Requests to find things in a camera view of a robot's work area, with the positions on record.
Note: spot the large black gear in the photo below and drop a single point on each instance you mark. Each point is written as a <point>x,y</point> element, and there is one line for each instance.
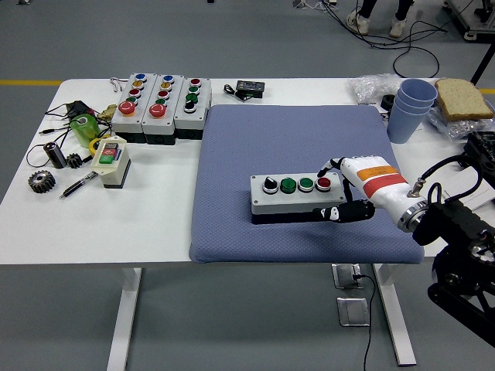
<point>40,182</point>

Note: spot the green plastic cylinder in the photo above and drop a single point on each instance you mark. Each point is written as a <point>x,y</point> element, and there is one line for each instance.
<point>85,133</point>

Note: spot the blue plastic cup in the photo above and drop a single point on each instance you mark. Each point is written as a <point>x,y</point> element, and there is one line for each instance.
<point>402,105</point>
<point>400,125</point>
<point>417,90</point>

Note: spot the white rectangular plate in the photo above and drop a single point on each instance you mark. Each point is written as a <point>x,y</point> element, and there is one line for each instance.
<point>488,189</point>

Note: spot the clear bubble wrap bag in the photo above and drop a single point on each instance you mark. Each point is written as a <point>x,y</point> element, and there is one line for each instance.
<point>367,87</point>

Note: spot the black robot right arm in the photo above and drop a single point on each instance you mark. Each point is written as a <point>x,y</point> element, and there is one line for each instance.
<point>448,220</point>

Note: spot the yellow tape roll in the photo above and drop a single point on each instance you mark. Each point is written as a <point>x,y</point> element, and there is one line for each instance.
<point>93,146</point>

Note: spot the black round part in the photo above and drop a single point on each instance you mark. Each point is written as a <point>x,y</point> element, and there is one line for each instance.
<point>386,102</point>

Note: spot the white table leg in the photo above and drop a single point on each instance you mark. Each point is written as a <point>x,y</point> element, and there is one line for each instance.
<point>394,309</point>
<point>125,309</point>

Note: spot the person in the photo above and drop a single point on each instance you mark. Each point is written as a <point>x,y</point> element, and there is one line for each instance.
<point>357,21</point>

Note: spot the black pen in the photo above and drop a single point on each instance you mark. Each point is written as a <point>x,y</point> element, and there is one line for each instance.
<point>75,187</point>

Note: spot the aluminium frame cart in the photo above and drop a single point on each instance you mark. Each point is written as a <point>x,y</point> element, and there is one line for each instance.
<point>470,23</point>

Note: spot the black digital meter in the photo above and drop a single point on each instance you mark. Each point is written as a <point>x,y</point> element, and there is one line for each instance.
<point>250,86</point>

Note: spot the grey five-button control box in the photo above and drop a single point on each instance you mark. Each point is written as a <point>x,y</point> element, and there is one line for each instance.
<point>127,123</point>
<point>158,127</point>

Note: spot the grey four-button control box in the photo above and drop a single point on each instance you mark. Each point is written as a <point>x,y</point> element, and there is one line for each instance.
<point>189,121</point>
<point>290,203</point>

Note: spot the brass fitting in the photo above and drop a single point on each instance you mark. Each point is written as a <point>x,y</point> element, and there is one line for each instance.
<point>106,113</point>

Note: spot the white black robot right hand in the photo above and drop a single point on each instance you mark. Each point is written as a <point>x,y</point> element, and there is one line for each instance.
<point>379,181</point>

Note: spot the clear plastic bag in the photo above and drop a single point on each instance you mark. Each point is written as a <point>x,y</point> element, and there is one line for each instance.
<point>460,125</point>

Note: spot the blue-grey cushion mat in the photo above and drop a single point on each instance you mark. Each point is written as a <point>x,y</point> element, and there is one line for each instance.
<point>270,135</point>

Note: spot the small black gear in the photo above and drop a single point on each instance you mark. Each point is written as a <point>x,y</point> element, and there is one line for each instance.
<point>73,161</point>

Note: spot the cream switch box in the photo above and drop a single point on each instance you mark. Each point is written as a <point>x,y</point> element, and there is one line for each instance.
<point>112,178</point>

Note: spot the bread slice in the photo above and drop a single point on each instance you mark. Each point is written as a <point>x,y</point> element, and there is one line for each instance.
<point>462,98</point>

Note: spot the black cylindrical capacitor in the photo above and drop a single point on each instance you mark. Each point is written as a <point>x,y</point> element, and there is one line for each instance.
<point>56,156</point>

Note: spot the metal floor outlet box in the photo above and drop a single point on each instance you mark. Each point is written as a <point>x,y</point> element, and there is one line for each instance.
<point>344,276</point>
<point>352,311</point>

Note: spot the black mechanical device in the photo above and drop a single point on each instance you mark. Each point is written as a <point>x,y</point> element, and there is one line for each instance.
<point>483,148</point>

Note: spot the black power adapter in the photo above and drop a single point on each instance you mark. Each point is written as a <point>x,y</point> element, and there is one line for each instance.
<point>79,107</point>

